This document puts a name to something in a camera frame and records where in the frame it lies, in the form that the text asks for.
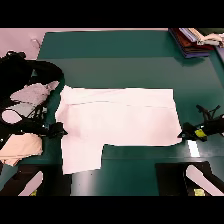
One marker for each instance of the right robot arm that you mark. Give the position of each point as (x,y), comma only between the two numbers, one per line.
(200,178)

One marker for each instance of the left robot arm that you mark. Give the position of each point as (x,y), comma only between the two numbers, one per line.
(30,94)

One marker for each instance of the white garment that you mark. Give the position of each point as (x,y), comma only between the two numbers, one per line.
(210,39)

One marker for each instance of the purple garment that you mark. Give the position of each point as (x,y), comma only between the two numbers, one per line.
(195,52)

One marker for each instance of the white shirt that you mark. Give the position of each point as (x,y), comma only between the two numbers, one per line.
(120,115)

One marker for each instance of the beige garment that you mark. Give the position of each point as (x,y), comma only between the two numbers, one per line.
(20,147)

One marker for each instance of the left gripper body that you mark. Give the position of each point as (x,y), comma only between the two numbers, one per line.
(56,129)

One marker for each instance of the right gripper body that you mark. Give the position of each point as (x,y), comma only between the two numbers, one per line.
(191,131)

